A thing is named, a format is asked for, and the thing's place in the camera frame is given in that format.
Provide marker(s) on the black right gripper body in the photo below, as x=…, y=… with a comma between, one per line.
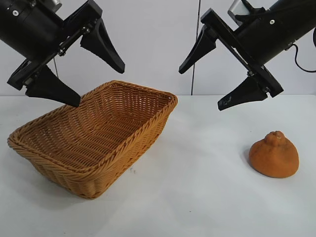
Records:
x=269, y=39

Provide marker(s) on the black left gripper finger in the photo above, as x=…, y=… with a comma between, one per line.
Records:
x=51, y=90
x=101, y=47

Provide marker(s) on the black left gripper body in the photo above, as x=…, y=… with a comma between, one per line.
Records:
x=32, y=29

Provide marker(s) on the woven wicker basket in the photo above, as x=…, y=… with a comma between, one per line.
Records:
x=98, y=128

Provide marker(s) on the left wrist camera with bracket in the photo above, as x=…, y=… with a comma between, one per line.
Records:
x=54, y=4

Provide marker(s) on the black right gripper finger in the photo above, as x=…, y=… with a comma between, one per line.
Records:
x=243, y=95
x=201, y=48

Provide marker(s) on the bumpy orange fruit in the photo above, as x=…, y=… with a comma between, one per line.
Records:
x=271, y=158

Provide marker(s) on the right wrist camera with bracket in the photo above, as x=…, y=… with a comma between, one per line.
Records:
x=237, y=11

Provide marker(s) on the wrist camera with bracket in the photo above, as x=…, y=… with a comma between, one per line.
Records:
x=237, y=11
x=54, y=4

